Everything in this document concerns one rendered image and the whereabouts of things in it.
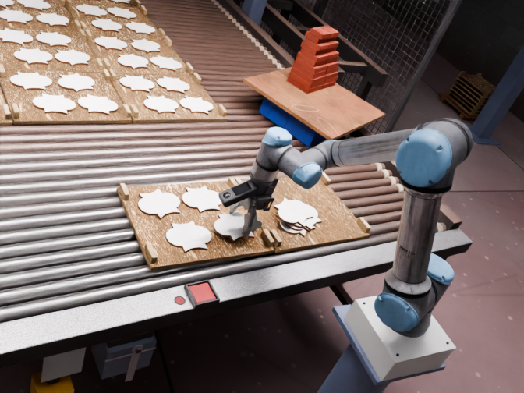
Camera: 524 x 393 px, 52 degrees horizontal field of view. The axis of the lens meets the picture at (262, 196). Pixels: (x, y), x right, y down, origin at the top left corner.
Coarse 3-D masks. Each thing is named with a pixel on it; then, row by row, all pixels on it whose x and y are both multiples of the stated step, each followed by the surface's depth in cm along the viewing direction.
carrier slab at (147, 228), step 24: (144, 192) 171; (168, 192) 174; (144, 216) 162; (168, 216) 165; (192, 216) 169; (216, 216) 172; (144, 240) 154; (216, 240) 164; (240, 240) 167; (168, 264) 150; (192, 264) 154
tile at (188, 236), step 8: (176, 224) 162; (184, 224) 163; (192, 224) 164; (168, 232) 158; (176, 232) 159; (184, 232) 160; (192, 232) 161; (200, 232) 163; (208, 232) 164; (168, 240) 156; (176, 240) 157; (184, 240) 158; (192, 240) 159; (200, 240) 160; (208, 240) 161; (184, 248) 155; (192, 248) 156; (200, 248) 158
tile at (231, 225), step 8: (224, 216) 169; (232, 216) 170; (240, 216) 170; (216, 224) 165; (224, 224) 166; (232, 224) 167; (240, 224) 168; (216, 232) 164; (224, 232) 163; (232, 232) 164; (240, 232) 165; (232, 240) 162
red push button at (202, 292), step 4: (200, 284) 149; (204, 284) 149; (192, 288) 147; (196, 288) 147; (200, 288) 148; (204, 288) 148; (208, 288) 148; (192, 292) 145; (196, 292) 146; (200, 292) 146; (204, 292) 147; (208, 292) 147; (212, 292) 148; (196, 296) 145; (200, 296) 145; (204, 296) 146; (208, 296) 146; (212, 296) 146; (196, 300) 144; (200, 300) 144; (204, 300) 145
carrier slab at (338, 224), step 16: (288, 192) 196; (304, 192) 199; (320, 192) 203; (272, 208) 185; (320, 208) 194; (336, 208) 197; (272, 224) 178; (320, 224) 187; (336, 224) 190; (352, 224) 193; (288, 240) 174; (304, 240) 177; (320, 240) 180; (336, 240) 182; (352, 240) 187
